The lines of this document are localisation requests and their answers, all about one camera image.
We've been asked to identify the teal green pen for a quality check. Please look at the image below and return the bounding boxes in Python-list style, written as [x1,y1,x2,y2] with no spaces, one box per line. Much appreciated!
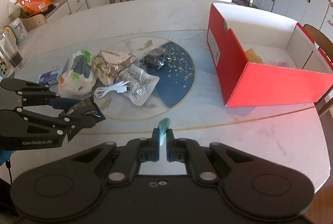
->
[158,118,171,146]

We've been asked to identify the white tissue pack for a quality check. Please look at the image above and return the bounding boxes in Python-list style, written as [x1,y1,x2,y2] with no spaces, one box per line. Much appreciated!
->
[58,50,97,98]

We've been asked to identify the blue snack bar wrapper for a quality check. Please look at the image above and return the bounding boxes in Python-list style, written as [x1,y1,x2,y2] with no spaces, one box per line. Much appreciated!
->
[38,68,62,85]

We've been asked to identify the white usb cable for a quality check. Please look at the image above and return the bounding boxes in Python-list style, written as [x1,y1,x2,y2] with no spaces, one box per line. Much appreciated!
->
[93,80,130,99]

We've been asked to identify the white printed sachet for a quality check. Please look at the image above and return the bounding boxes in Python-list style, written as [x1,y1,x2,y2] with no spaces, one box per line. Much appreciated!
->
[116,64,160,106]

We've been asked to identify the silver foil snack bag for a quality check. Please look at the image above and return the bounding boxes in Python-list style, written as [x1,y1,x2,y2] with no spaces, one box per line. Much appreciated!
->
[92,49,137,86]

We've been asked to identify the rubiks cube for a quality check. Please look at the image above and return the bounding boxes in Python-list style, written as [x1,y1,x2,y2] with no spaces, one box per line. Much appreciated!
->
[0,58,14,80]

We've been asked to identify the glass jar dark contents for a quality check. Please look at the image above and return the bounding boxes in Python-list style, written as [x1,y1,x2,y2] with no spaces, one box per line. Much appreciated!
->
[1,29,25,71]

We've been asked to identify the black wrapped snack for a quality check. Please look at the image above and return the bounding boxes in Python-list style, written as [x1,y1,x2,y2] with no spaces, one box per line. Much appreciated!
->
[140,48,170,70]

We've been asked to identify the white side cabinet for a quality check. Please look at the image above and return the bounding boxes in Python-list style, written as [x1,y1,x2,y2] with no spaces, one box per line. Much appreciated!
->
[45,0,89,23]

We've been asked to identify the yellow plush toy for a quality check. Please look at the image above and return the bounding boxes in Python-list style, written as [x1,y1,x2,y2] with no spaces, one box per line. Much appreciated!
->
[245,48,263,63]

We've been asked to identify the pink wrapped bun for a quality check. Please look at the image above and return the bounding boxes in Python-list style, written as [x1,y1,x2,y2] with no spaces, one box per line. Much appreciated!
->
[276,60,297,69]

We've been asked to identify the red cardboard box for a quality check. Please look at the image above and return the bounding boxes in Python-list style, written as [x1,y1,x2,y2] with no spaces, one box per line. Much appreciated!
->
[207,3,332,107]

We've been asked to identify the wooden chair right side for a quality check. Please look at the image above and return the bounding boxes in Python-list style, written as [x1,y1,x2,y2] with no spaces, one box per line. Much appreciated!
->
[303,24,332,117]

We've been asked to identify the white wall cabinets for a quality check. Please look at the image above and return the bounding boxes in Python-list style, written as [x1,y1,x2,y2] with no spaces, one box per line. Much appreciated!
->
[252,0,330,29]

